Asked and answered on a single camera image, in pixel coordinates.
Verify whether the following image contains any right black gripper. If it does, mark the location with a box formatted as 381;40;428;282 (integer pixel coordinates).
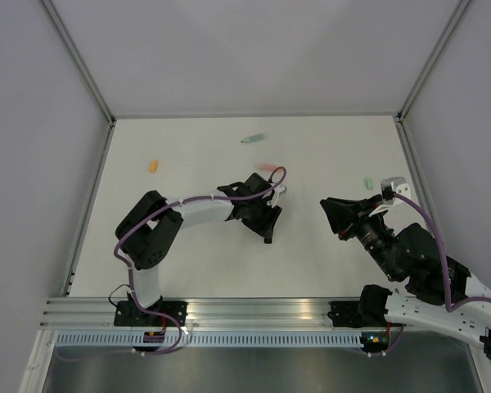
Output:
318;193;399;280

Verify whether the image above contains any light green pen cap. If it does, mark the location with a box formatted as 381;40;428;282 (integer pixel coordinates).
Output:
364;177;373;190

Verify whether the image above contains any light green pen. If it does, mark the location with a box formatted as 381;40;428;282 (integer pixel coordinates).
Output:
241;133;268;144

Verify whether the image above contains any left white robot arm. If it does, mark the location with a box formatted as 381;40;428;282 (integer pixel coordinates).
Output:
113;173;287;328

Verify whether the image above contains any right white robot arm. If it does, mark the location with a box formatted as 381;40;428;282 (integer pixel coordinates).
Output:
320;195;491;361

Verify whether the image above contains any pink pen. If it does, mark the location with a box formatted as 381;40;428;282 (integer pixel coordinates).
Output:
255;163;279;173

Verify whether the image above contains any orange pen cap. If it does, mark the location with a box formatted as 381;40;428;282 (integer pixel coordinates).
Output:
148;160;159;173

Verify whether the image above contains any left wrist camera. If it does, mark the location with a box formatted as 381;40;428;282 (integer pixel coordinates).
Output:
264;184;287;208

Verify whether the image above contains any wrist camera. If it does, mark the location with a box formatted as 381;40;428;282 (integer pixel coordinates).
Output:
264;184;287;208
369;177;412;217

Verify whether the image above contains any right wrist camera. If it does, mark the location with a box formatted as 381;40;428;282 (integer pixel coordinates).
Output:
369;177;412;217

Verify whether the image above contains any right aluminium frame post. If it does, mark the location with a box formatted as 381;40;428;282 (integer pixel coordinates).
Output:
395;0;474;124

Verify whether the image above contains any aluminium frame post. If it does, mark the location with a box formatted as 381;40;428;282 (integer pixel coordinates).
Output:
36;0;116;126
395;0;474;124

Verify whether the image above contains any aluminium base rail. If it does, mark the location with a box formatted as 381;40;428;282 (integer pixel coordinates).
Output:
38;297;333;332

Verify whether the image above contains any slotted cable duct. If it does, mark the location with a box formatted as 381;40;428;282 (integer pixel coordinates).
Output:
56;330;362;348

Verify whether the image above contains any left aluminium frame post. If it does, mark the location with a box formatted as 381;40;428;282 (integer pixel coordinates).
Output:
36;0;116;126

